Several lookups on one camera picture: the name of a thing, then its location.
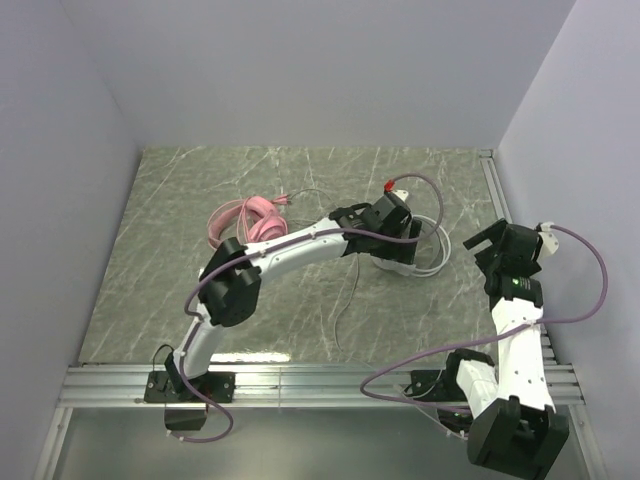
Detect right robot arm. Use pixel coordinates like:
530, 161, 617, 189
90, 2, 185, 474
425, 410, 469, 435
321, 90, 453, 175
445, 219, 569, 479

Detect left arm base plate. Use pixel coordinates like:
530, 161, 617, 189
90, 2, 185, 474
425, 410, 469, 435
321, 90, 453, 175
143, 369, 237, 404

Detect front aluminium rail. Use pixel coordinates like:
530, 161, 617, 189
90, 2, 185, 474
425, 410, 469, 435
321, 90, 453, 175
58, 363, 586, 409

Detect pink headphone cable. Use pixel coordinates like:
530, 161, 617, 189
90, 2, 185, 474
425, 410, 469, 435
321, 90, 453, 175
234, 192, 293, 246

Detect pink headphones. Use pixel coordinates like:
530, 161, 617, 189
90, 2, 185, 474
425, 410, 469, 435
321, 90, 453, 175
207, 195, 289, 249

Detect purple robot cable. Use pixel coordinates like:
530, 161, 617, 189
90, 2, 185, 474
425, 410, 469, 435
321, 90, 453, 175
359, 224, 610, 407
177, 172, 446, 443

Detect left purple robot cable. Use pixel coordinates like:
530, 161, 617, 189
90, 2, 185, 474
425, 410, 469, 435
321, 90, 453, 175
177, 172, 446, 443

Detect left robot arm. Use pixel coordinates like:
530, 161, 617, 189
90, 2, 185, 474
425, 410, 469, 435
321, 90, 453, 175
165, 191, 422, 399

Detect aluminium rail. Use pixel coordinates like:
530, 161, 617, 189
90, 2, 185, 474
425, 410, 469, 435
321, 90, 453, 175
58, 363, 586, 409
480, 156, 547, 365

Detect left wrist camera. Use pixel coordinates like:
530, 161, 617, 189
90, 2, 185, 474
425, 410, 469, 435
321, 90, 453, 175
383, 180, 410, 207

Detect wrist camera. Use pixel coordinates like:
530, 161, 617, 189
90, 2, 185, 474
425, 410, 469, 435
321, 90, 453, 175
383, 180, 410, 207
535, 222, 559, 260

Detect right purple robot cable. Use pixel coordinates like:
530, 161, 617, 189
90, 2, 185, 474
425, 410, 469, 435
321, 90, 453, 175
359, 224, 610, 407

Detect white headphones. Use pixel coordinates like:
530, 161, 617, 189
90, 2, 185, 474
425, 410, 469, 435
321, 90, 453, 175
371, 225, 452, 278

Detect right aluminium rail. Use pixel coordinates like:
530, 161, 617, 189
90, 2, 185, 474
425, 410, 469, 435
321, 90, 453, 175
480, 156, 547, 365

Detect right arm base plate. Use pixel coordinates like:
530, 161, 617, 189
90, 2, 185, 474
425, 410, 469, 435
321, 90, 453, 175
402, 369, 448, 402

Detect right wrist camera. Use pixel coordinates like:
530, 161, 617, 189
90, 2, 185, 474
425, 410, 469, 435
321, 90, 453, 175
535, 222, 559, 260

